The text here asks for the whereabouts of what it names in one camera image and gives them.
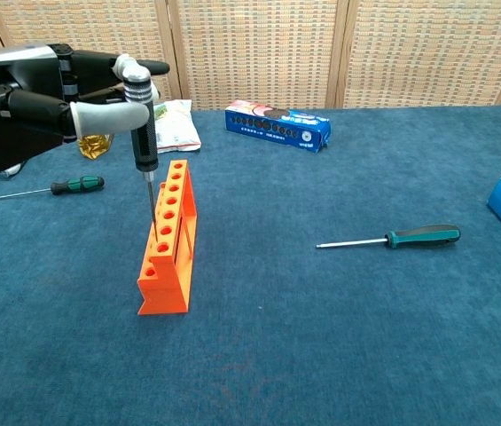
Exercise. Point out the woven bamboo folding screen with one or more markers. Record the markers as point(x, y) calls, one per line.
point(259, 49)

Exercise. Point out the small green black screwdriver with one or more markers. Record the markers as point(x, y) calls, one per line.
point(79, 183)

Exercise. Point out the white snack bag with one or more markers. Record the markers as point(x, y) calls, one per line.
point(177, 128)

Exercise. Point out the orange screwdriver rack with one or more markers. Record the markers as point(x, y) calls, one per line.
point(166, 275)

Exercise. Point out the gold snack package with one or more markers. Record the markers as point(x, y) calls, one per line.
point(95, 146)

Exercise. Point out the black silver precision screwdriver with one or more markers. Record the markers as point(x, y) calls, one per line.
point(144, 146)

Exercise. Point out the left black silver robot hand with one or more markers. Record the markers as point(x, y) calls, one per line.
point(15, 111)

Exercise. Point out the large green black screwdriver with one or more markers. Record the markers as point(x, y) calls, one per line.
point(423, 235)

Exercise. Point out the blue felt table cover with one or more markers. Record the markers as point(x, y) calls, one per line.
point(276, 333)

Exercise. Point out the long blue cookie box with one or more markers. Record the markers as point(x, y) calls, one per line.
point(276, 126)

